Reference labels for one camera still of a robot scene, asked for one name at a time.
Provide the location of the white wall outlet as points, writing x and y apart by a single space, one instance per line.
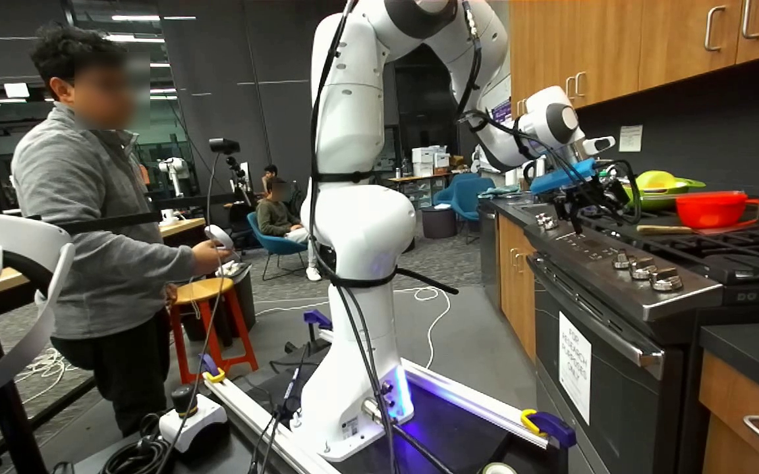
632 139

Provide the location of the white paper on oven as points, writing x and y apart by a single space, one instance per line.
575 366

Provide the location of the stainless steel stove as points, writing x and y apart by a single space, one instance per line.
647 356

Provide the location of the wooden lower cabinets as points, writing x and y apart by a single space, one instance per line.
517 282

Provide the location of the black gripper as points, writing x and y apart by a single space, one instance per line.
593 194

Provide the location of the seated person in background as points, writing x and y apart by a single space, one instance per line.
276 218

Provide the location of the person in grey sweater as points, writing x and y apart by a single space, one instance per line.
74 168

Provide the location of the green bowl with yellow item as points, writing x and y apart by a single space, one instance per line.
661 187

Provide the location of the robot base platform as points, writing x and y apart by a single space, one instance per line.
429 424

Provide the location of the wooden cabinets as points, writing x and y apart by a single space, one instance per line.
517 282
613 48

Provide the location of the blue chair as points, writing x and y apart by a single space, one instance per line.
276 245

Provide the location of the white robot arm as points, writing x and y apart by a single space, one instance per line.
359 391

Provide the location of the white handheld controller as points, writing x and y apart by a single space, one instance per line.
214 232

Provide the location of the wooden spoon on stove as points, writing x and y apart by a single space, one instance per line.
662 230

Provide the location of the red pot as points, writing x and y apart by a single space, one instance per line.
716 208

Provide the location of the orange stool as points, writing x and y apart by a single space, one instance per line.
224 336

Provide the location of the wooden upper cabinets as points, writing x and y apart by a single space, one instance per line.
613 48

